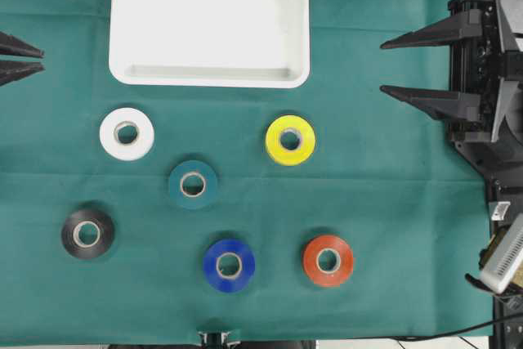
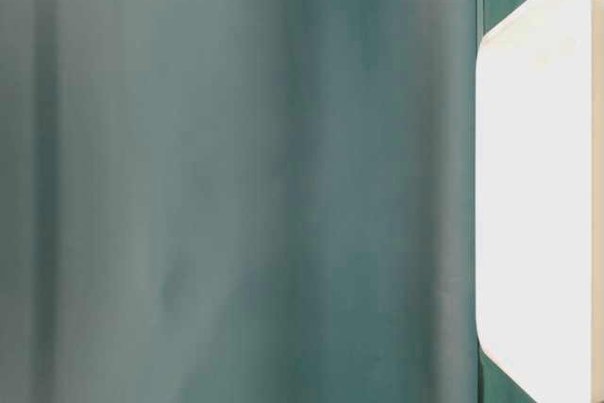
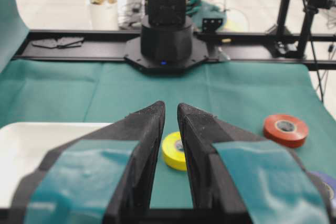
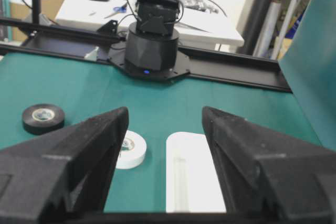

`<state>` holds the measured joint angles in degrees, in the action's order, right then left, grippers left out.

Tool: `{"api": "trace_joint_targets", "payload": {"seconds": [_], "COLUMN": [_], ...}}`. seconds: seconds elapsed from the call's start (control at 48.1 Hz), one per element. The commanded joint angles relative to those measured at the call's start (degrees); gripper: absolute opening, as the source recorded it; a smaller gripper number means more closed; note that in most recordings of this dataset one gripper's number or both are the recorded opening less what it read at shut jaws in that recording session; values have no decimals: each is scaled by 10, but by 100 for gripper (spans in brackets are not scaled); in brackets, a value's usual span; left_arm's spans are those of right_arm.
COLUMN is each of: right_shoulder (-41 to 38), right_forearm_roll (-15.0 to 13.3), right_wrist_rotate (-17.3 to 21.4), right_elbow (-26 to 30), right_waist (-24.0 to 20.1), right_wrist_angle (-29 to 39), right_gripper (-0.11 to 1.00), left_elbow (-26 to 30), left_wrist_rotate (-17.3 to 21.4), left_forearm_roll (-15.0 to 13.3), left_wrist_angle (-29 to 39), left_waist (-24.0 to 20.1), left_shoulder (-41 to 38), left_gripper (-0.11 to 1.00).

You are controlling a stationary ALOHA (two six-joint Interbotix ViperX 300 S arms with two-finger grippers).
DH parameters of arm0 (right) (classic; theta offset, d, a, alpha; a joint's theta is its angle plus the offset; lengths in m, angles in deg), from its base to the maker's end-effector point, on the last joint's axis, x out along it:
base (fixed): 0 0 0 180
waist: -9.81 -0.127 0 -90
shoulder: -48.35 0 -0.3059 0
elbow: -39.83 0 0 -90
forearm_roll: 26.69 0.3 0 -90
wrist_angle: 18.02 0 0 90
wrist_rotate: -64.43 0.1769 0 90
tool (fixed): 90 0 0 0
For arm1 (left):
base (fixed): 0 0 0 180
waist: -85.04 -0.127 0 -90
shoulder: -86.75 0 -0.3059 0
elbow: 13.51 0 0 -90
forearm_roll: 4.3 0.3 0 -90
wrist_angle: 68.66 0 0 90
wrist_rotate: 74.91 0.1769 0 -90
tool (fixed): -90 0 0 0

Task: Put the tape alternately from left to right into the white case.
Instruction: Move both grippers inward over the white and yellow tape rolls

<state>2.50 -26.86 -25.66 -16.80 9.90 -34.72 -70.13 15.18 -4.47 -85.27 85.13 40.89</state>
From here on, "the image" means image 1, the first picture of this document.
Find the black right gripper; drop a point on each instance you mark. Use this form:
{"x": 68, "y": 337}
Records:
{"x": 486, "y": 70}

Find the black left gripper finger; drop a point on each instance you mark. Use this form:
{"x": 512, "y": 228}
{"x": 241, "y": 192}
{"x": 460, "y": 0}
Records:
{"x": 12, "y": 46}
{"x": 11, "y": 71}

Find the white tape roll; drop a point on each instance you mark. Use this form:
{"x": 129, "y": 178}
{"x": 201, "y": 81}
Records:
{"x": 122, "y": 117}

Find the yellow tape roll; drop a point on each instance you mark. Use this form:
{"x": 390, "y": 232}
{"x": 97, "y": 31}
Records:
{"x": 299, "y": 127}

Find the teal green tape roll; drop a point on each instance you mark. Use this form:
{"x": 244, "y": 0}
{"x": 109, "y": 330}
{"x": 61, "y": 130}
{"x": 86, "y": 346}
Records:
{"x": 193, "y": 168}

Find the blue tape roll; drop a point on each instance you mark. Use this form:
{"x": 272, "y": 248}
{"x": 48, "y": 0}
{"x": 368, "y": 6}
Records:
{"x": 229, "y": 283}

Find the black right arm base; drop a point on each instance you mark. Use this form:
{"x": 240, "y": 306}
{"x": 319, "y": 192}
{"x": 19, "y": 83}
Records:
{"x": 500, "y": 166}

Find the white plastic tray case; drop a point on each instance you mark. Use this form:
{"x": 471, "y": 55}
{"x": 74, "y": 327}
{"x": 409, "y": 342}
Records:
{"x": 210, "y": 43}

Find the black tape roll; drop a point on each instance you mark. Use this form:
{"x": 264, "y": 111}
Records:
{"x": 88, "y": 232}

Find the red orange tape roll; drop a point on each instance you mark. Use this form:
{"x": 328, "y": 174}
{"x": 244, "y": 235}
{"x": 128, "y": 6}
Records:
{"x": 343, "y": 266}

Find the white perforated electronics box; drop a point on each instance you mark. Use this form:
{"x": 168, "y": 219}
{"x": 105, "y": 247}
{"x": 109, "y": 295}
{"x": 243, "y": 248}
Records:
{"x": 502, "y": 265}

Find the black camera stand bottom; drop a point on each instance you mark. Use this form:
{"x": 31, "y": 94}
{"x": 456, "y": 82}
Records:
{"x": 218, "y": 340}

